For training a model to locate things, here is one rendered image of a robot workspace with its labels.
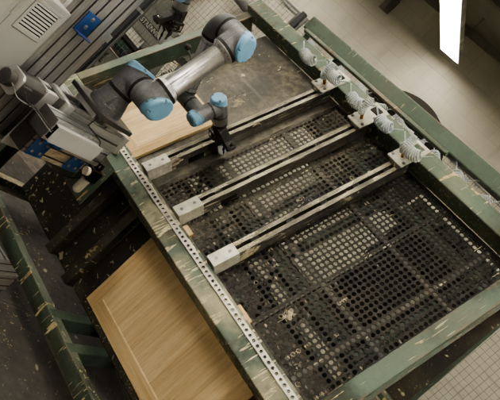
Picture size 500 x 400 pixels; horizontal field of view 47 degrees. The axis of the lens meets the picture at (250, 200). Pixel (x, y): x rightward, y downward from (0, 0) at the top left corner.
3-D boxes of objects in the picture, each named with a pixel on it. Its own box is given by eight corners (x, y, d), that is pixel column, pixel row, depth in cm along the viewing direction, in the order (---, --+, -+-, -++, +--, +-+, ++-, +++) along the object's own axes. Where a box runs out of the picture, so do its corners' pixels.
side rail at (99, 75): (80, 88, 320) (75, 73, 311) (247, 26, 358) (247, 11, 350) (84, 94, 317) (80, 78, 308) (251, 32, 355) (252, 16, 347)
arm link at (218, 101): (205, 95, 254) (221, 88, 257) (206, 114, 263) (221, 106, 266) (215, 105, 250) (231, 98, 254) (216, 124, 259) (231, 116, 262)
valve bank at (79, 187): (21, 128, 285) (55, 94, 283) (41, 140, 297) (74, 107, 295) (58, 194, 260) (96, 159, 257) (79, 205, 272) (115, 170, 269)
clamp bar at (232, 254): (205, 261, 245) (201, 228, 227) (411, 153, 287) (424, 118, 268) (217, 278, 240) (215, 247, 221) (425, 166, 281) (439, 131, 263)
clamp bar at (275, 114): (141, 170, 276) (134, 135, 257) (336, 84, 317) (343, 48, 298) (151, 183, 271) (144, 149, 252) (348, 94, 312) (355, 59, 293)
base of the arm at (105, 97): (103, 113, 222) (121, 95, 221) (84, 87, 228) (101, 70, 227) (124, 125, 236) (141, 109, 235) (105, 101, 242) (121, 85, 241)
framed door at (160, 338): (89, 298, 285) (86, 298, 283) (168, 224, 279) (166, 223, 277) (175, 463, 239) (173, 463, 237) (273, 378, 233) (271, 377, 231)
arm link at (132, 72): (122, 86, 239) (145, 63, 237) (139, 107, 234) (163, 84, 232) (105, 74, 228) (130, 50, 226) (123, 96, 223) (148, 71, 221)
